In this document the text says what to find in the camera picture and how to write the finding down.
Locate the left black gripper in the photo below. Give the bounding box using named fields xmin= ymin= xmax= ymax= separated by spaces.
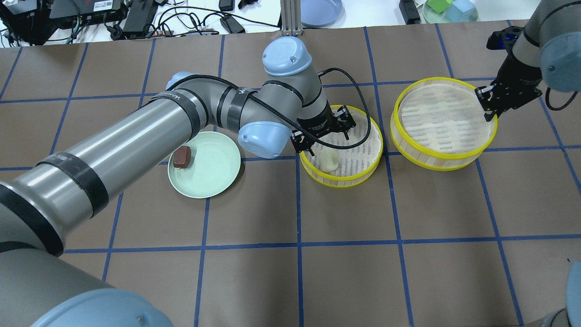
xmin=290 ymin=105 xmax=356 ymax=155

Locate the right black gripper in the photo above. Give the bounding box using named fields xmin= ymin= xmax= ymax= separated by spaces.
xmin=475 ymin=53 xmax=542 ymax=122

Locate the white bun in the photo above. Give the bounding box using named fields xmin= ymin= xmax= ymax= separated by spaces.
xmin=318 ymin=148 xmax=340 ymax=173

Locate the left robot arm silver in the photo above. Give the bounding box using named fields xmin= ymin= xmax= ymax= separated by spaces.
xmin=0 ymin=36 xmax=355 ymax=327

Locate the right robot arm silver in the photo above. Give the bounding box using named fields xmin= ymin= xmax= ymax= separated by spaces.
xmin=475 ymin=0 xmax=581 ymax=122

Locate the blue foam cube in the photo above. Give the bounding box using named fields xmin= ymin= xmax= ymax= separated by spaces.
xmin=445 ymin=0 xmax=477 ymax=23

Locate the blue plate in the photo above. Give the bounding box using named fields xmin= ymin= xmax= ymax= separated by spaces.
xmin=300 ymin=0 xmax=343 ymax=28

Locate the green foam cube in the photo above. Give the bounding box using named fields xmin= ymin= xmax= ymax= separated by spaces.
xmin=425 ymin=0 xmax=453 ymax=14

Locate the mint green plate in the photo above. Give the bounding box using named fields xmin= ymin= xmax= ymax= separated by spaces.
xmin=167 ymin=132 xmax=241 ymax=198

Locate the black power adapter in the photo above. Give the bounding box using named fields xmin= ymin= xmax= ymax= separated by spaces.
xmin=219 ymin=15 xmax=246 ymax=35

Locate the aluminium frame post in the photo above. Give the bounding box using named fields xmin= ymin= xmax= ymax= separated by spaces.
xmin=280 ymin=0 xmax=303 ymax=37

